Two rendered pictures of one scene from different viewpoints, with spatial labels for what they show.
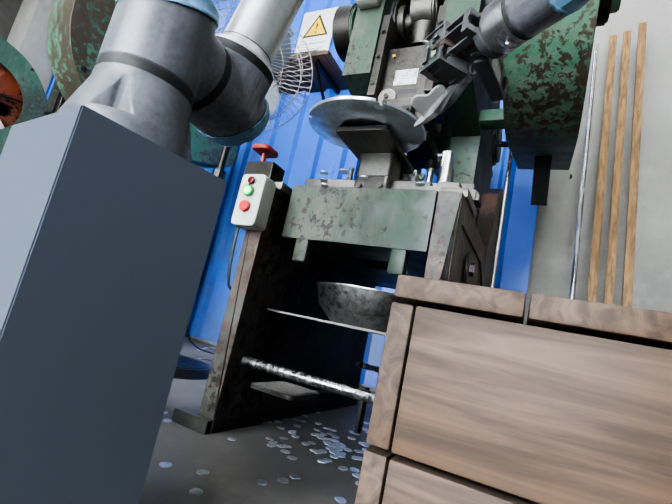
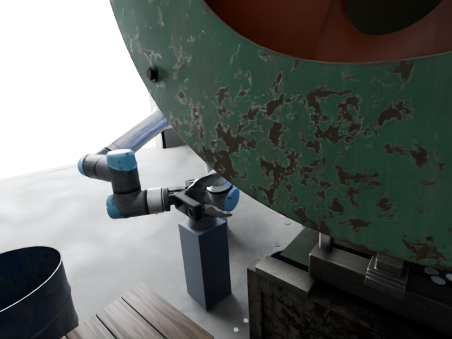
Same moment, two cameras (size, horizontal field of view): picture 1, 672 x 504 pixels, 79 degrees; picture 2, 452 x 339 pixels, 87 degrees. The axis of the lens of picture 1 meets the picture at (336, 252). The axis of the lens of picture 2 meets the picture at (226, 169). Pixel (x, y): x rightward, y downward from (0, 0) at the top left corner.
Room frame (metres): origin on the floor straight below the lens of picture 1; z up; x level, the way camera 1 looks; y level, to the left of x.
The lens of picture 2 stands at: (0.87, -0.76, 1.06)
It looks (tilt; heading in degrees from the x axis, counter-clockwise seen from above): 17 degrees down; 104
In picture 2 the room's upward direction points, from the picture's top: 4 degrees counter-clockwise
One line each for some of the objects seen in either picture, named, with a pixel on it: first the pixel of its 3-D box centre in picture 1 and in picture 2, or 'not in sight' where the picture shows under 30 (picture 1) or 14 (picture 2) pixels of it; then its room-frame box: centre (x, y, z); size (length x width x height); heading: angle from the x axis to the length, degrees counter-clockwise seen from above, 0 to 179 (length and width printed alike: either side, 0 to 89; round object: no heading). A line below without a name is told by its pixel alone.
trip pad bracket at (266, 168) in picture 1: (259, 194); not in sight; (1.11, 0.25, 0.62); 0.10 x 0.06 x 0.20; 62
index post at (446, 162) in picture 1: (445, 167); (327, 229); (0.98, -0.23, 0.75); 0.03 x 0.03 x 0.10; 62
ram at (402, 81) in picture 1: (408, 93); not in sight; (1.14, -0.11, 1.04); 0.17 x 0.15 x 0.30; 152
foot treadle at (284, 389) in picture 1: (334, 394); not in sight; (1.05, -0.07, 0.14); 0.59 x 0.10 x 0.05; 152
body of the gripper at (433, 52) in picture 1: (463, 50); (185, 196); (0.59, -0.14, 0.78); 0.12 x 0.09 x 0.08; 24
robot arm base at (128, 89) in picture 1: (136, 117); (201, 213); (0.48, 0.28, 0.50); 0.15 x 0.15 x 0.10
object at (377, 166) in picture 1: (373, 171); not in sight; (1.02, -0.05, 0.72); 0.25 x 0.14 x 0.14; 152
